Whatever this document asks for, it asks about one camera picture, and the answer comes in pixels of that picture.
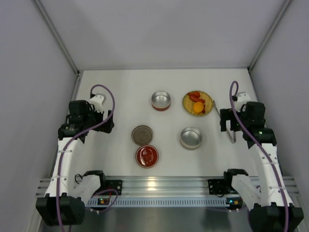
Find red-banded steel container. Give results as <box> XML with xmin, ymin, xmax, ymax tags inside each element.
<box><xmin>151</xmin><ymin>91</ymin><xmax>171</xmax><ymax>111</ymax></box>

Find steel tongs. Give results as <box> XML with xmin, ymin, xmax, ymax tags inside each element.
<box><xmin>212</xmin><ymin>100</ymin><xmax>236</xmax><ymax>145</ymax></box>

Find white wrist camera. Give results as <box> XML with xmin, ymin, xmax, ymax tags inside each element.
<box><xmin>89</xmin><ymin>94</ymin><xmax>106</xmax><ymax>114</ymax></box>
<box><xmin>235</xmin><ymin>92</ymin><xmax>251</xmax><ymax>108</ymax></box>

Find slotted cable duct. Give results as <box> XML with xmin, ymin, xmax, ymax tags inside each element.
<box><xmin>86</xmin><ymin>196</ymin><xmax>243</xmax><ymax>208</ymax></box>

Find right aluminium frame post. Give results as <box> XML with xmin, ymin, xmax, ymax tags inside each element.
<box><xmin>247</xmin><ymin>0</ymin><xmax>294</xmax><ymax>74</ymax></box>

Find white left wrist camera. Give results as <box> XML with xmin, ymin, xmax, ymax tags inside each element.
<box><xmin>89</xmin><ymin>94</ymin><xmax>106</xmax><ymax>114</ymax></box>

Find round bamboo plate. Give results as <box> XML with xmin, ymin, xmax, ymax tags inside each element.
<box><xmin>182</xmin><ymin>90</ymin><xmax>213</xmax><ymax>116</ymax></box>

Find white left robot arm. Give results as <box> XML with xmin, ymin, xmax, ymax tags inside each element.
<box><xmin>36</xmin><ymin>95</ymin><xmax>114</xmax><ymax>227</ymax></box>

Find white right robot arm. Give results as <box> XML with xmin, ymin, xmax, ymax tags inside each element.
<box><xmin>220</xmin><ymin>97</ymin><xmax>304</xmax><ymax>232</ymax></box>

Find left aluminium frame post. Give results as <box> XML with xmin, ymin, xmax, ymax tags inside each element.
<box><xmin>31</xmin><ymin>0</ymin><xmax>80</xmax><ymax>76</ymax></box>

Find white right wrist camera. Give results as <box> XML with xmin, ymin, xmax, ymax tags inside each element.
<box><xmin>235</xmin><ymin>92</ymin><xmax>251</xmax><ymax>108</ymax></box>

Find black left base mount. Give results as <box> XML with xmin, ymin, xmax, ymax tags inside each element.
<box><xmin>103</xmin><ymin>179</ymin><xmax>123</xmax><ymax>195</ymax></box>

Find aluminium rail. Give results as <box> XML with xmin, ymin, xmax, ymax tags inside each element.
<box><xmin>35</xmin><ymin>176</ymin><xmax>300</xmax><ymax>197</ymax></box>

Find beige-banded steel container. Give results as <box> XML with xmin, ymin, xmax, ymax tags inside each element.
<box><xmin>180</xmin><ymin>127</ymin><xmax>203</xmax><ymax>150</ymax></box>

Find orange round fruit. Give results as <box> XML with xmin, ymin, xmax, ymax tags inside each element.
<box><xmin>193</xmin><ymin>101</ymin><xmax>203</xmax><ymax>114</ymax></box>

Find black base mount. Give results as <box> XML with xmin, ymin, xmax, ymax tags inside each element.
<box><xmin>103</xmin><ymin>179</ymin><xmax>123</xmax><ymax>195</ymax></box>
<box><xmin>208</xmin><ymin>179</ymin><xmax>229</xmax><ymax>197</ymax></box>

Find beige round lid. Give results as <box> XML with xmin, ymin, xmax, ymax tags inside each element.
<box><xmin>131</xmin><ymin>125</ymin><xmax>154</xmax><ymax>146</ymax></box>

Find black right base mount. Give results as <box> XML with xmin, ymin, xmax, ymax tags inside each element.
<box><xmin>208</xmin><ymin>179</ymin><xmax>229</xmax><ymax>197</ymax></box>

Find red round lid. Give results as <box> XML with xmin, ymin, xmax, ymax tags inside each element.
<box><xmin>135</xmin><ymin>145</ymin><xmax>159</xmax><ymax>168</ymax></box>

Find aluminium frame post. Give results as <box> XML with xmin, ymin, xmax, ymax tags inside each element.
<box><xmin>31</xmin><ymin>0</ymin><xmax>80</xmax><ymax>76</ymax></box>
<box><xmin>247</xmin><ymin>0</ymin><xmax>294</xmax><ymax>74</ymax></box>

